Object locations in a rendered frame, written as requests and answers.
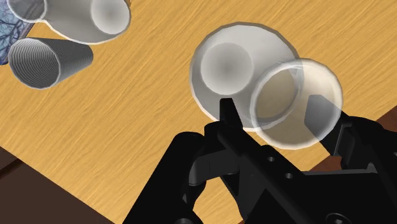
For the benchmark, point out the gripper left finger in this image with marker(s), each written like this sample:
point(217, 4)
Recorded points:
point(173, 173)

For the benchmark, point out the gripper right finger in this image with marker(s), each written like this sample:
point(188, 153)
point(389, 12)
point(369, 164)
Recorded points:
point(363, 139)

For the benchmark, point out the clear glass cup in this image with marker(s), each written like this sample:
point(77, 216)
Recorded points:
point(322, 83)

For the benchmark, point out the light wooden table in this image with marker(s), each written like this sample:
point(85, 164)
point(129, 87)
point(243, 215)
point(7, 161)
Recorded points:
point(124, 108)

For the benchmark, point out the white bowl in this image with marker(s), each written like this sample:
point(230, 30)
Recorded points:
point(77, 21)
point(226, 68)

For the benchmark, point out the grey ribbed cup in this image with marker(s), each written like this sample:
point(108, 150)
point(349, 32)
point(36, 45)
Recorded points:
point(34, 65)

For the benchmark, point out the blue book with tree print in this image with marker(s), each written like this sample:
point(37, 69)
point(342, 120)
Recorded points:
point(7, 37)

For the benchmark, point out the grey translucent cup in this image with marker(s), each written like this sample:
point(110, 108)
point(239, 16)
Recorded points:
point(26, 9)

